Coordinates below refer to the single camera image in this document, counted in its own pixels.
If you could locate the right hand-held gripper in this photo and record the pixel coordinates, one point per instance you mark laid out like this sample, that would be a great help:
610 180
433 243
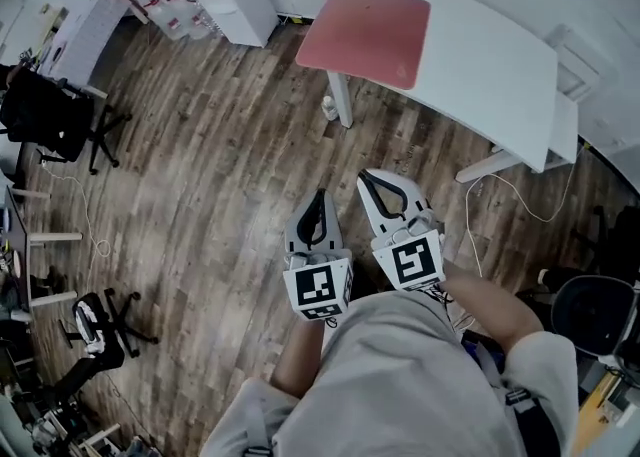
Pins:
412 260

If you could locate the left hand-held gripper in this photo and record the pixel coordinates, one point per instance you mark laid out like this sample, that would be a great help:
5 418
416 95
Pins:
315 290

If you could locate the red desk mat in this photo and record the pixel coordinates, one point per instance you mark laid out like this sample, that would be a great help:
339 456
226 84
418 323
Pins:
365 35

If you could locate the person's left forearm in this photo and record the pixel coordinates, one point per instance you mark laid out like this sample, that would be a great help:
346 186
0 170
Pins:
300 360

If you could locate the person's right forearm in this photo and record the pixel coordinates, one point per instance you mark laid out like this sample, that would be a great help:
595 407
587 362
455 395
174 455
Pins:
490 310

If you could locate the clear plastic bottle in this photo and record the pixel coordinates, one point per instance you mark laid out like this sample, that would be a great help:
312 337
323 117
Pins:
330 109

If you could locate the person's gray shirt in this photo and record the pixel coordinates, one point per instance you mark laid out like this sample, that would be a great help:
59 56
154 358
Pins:
390 385

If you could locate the white desk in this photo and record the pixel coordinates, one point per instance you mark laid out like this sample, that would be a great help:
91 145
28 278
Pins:
480 60

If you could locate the gray shell office chair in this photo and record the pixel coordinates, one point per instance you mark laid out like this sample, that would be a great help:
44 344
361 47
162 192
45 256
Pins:
590 315

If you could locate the black office chair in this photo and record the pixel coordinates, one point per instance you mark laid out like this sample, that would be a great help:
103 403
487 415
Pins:
112 360
45 115

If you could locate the clear plastic bags with red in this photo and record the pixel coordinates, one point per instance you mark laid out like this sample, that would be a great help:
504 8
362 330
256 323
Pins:
180 20

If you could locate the yellow box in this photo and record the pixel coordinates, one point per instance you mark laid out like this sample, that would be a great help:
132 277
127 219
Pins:
597 405

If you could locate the white grid panel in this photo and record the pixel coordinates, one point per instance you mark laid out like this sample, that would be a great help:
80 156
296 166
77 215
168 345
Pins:
95 30

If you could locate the white wall unit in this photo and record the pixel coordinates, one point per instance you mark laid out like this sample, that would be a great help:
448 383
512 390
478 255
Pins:
570 60

